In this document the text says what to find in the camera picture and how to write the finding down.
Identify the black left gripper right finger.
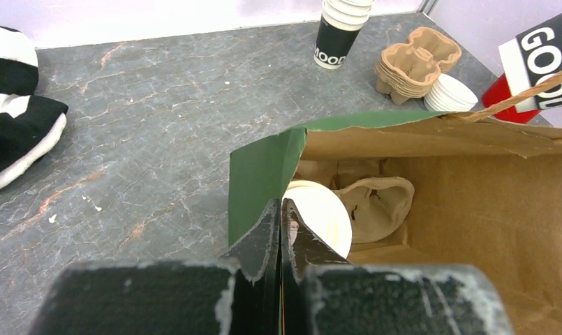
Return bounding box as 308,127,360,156
281,199,514,334

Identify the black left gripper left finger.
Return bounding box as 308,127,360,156
30,199,281,334

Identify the green brown paper bag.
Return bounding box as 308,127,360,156
228,107,562,334

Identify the single paper coffee cup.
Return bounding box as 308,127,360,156
498,13,562,115

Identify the brown cardboard cup carrier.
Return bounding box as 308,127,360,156
375,27,462,105

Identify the red cup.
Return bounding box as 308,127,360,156
482,73,543,125

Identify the black white striped cloth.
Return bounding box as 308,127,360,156
0,26,68,190

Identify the stack of paper cups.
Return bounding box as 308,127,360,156
313,0,374,70

